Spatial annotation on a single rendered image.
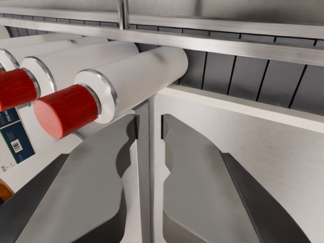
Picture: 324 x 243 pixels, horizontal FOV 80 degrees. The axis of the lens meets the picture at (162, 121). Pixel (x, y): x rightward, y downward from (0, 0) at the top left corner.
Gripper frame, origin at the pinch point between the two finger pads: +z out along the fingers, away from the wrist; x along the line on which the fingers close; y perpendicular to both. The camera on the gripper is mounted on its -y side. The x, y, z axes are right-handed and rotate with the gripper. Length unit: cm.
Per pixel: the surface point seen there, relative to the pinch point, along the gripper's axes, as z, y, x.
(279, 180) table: 13.7, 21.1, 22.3
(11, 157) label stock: 34, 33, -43
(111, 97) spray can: 4.5, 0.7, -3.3
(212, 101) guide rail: 12.6, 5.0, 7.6
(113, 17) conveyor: 25.5, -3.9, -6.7
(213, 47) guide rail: 8.4, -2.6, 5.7
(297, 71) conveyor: 11.5, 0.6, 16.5
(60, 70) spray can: 10.2, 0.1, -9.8
